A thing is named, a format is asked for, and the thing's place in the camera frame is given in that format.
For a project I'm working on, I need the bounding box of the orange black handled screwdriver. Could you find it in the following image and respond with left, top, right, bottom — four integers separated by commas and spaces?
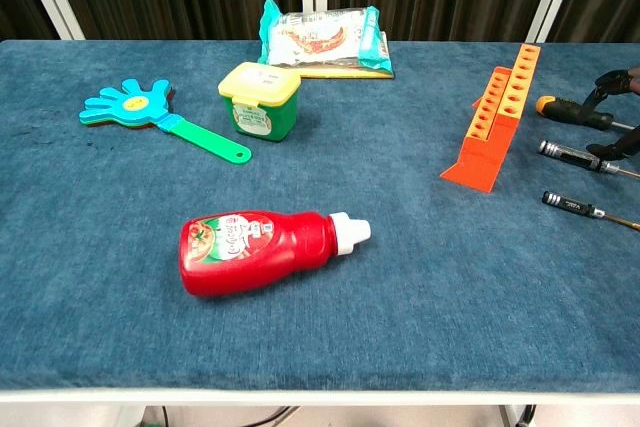
535, 95, 640, 132

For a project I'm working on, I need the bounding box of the small black precision screwdriver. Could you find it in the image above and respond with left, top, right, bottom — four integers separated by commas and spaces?
542, 190, 640, 233

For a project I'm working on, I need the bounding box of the orange perforated rack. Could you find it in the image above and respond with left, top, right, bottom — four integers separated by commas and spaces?
439, 43, 543, 194

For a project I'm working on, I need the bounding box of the green tub with yellow lid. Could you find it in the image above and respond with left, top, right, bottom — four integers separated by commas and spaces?
217, 61, 303, 143

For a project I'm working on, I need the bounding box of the blue green hand clapper toy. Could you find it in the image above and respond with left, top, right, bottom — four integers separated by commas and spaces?
78, 78, 254, 166

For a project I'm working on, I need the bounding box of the yellow flat board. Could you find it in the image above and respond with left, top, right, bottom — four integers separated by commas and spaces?
299, 31, 396, 81

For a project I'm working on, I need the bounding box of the blue table cloth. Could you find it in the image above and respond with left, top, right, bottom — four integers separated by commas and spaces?
0, 39, 640, 393

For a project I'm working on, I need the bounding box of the large silver black precision screwdriver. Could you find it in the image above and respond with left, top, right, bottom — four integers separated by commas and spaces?
538, 139, 640, 176

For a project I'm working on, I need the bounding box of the red ketchup bottle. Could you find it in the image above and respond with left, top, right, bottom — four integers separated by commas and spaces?
178, 210, 372, 298

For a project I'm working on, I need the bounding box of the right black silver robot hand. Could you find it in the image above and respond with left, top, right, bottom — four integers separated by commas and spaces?
579, 65, 640, 162

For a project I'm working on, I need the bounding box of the teal noodle packet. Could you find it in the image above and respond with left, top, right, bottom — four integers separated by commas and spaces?
258, 0, 395, 73

